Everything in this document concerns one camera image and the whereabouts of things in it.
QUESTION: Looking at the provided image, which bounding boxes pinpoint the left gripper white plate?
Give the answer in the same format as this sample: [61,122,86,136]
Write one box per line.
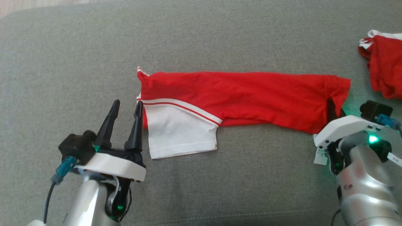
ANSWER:
[75,100,146,220]

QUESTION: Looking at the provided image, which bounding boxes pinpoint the red shorts white trim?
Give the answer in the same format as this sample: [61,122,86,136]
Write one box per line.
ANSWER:
[358,30,402,100]

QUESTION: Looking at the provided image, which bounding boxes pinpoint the grey fabric sofa seat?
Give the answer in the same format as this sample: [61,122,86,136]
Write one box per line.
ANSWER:
[0,0,402,226]

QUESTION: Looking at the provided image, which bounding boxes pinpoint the left black cable teal plug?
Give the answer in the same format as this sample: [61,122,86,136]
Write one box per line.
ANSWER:
[43,156,77,224]

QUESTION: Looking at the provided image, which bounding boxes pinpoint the red jersey white sleeves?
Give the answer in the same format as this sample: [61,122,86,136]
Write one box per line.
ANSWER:
[137,67,351,166]

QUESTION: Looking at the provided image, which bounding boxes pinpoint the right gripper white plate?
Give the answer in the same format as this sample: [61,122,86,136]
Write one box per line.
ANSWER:
[313,98,391,175]

